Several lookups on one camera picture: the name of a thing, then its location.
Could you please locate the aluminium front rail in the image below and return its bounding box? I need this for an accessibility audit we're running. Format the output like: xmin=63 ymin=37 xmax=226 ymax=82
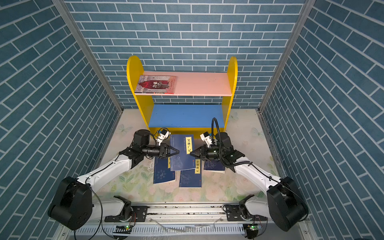
xmin=61 ymin=202 xmax=310 ymax=226

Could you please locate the navy book bottom centre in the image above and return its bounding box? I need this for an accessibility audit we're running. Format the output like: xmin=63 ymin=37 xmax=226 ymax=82
xmin=179 ymin=159 xmax=202 ymax=188

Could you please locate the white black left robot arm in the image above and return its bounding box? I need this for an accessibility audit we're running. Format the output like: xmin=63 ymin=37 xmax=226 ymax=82
xmin=47 ymin=128 xmax=179 ymax=231

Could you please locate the right green circuit board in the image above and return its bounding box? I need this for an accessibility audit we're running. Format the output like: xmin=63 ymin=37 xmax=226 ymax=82
xmin=243 ymin=224 xmax=259 ymax=240

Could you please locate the left green circuit board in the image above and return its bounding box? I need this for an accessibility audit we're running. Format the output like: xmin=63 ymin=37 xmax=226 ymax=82
xmin=114 ymin=225 xmax=133 ymax=235

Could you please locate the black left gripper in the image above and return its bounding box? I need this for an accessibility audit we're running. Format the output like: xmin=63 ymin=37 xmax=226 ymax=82
xmin=141 ymin=144 xmax=179 ymax=160

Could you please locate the floral table mat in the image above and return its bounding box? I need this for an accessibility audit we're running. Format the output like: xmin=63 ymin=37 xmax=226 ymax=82
xmin=97 ymin=109 xmax=282 ymax=203

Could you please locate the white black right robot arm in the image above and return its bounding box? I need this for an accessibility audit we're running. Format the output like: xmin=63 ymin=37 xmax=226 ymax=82
xmin=190 ymin=133 xmax=309 ymax=232

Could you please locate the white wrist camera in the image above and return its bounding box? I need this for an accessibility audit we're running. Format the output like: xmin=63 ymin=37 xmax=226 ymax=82
xmin=156 ymin=128 xmax=171 ymax=146
xmin=200 ymin=132 xmax=214 ymax=148

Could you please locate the red illustrated cover book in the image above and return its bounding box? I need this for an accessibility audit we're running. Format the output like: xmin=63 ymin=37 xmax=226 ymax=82
xmin=135 ymin=75 xmax=177 ymax=94

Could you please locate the navy book far left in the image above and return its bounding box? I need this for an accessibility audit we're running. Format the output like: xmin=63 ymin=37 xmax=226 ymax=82
xmin=153 ymin=158 xmax=176 ymax=184

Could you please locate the green circuit board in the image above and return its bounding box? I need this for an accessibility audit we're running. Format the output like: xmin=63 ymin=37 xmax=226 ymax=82
xmin=243 ymin=224 xmax=259 ymax=240
xmin=114 ymin=225 xmax=133 ymax=235

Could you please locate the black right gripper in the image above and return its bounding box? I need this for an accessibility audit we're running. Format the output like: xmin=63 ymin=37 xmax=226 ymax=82
xmin=190 ymin=145 xmax=225 ymax=163

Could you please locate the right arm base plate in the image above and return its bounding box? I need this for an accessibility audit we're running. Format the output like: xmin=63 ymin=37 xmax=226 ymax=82
xmin=222 ymin=195 xmax=267 ymax=222

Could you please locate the yellow pink blue bookshelf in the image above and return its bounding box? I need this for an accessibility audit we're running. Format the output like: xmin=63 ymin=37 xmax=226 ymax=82
xmin=127 ymin=56 xmax=238 ymax=137

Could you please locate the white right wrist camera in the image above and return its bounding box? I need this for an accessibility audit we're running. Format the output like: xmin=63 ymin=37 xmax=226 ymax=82
xmin=200 ymin=132 xmax=214 ymax=148

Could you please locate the navy book yellow label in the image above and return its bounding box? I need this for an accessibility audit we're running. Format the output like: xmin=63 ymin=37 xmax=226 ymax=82
xmin=170 ymin=135 xmax=196 ymax=171

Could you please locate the black corrugated right cable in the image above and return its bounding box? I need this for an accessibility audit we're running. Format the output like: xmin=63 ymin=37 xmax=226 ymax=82
xmin=210 ymin=117 xmax=253 ymax=169

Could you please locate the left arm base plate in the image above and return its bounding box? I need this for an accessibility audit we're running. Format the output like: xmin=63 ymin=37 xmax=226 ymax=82
xmin=103 ymin=196 xmax=149 ymax=223

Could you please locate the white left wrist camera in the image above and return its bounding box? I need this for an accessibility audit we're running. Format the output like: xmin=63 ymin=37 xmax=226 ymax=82
xmin=156 ymin=128 xmax=171 ymax=146

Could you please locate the white slotted cable duct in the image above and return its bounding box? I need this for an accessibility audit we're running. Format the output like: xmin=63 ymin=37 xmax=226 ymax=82
xmin=76 ymin=224 xmax=245 ymax=237

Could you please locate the navy book right side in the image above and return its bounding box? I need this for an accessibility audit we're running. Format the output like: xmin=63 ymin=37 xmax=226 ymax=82
xmin=204 ymin=161 xmax=226 ymax=174

